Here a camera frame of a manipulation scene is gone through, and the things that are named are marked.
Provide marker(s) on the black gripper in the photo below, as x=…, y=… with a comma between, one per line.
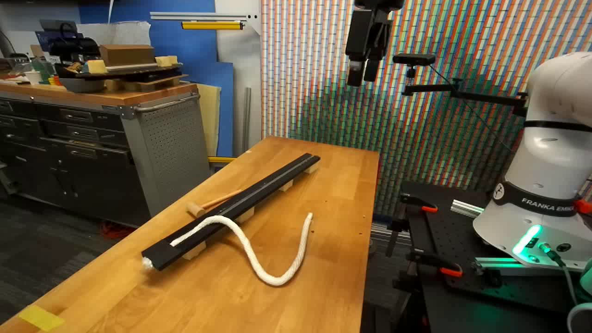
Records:
x=366, y=39

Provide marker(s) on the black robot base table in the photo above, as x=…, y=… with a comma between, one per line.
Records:
x=496, y=293

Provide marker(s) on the long black board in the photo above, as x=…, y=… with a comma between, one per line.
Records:
x=166, y=250

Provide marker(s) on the black orange clamp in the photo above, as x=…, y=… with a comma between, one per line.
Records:
x=440, y=263
x=422, y=204

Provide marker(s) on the yellow level tool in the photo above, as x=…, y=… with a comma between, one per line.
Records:
x=211, y=24

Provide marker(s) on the black orange clamp lower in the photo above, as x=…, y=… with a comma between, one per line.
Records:
x=440, y=263

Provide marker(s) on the grey metal tool cabinet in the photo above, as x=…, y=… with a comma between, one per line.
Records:
x=111, y=156

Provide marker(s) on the clutter pile on cabinet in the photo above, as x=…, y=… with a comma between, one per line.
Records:
x=81, y=65

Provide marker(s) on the yellow tape patch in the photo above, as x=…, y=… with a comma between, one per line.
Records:
x=40, y=319

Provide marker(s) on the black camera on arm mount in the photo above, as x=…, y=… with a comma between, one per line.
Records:
x=453, y=87

